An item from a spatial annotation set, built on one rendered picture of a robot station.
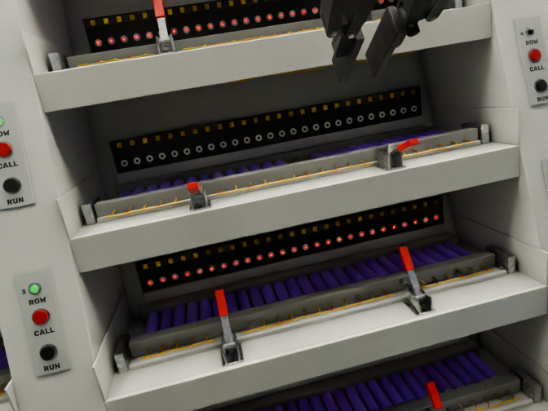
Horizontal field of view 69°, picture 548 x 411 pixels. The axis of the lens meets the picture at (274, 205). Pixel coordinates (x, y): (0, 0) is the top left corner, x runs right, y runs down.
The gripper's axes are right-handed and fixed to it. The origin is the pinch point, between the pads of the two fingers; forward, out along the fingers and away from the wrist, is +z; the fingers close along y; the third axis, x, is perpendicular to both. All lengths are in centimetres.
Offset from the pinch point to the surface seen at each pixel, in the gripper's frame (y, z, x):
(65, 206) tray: 35.2, 15.2, 4.6
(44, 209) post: 37.3, 14.6, 4.6
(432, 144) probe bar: -15.4, 19.8, 4.6
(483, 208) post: -25.1, 28.1, 14.5
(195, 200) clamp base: 20.1, 18.5, 6.0
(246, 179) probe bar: 12.7, 19.6, 4.3
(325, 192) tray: 3.3, 16.1, 9.4
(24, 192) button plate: 39.0, 13.8, 2.4
